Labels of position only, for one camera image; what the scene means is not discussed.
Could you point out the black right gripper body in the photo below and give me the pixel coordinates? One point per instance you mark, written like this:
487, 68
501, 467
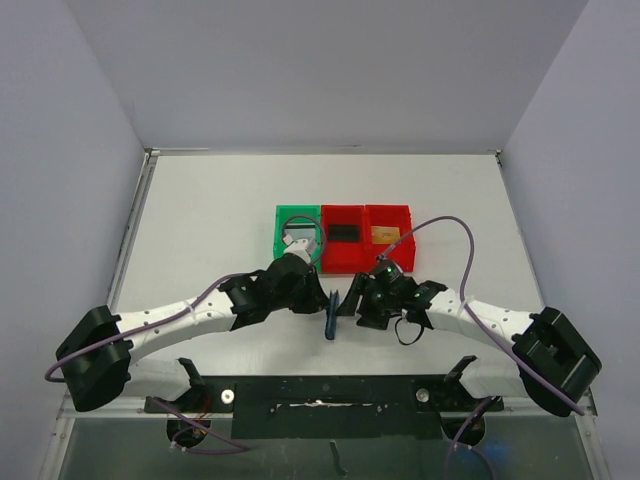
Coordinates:
363, 298

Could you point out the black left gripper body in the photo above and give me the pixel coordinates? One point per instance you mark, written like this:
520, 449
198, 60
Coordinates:
302, 299

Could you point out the blue leather card holder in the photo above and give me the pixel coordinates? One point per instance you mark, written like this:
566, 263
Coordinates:
332, 315

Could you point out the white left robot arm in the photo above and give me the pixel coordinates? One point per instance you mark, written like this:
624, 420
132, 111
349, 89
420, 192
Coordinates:
108, 355

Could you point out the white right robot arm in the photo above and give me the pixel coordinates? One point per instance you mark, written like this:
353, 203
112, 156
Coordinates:
554, 365

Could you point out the silver card in green bin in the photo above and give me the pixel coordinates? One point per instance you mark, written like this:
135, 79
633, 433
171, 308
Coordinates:
299, 229

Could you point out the gold card in red bin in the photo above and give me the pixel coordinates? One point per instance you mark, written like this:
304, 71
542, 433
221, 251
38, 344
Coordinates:
384, 235

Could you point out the black card in red bin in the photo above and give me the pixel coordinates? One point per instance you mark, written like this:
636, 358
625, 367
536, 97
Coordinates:
344, 233

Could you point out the red plastic bin middle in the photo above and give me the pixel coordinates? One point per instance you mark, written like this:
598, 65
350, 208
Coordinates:
345, 252

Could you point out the red plastic bin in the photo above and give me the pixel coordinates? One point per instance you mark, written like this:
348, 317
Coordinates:
345, 252
386, 224

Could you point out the green plastic bin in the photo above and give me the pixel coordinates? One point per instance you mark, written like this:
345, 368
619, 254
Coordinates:
285, 214

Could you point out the red plastic bin right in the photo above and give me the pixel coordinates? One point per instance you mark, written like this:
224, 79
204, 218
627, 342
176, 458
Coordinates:
386, 224

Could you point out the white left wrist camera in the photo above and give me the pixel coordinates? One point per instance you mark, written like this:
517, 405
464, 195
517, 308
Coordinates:
303, 248

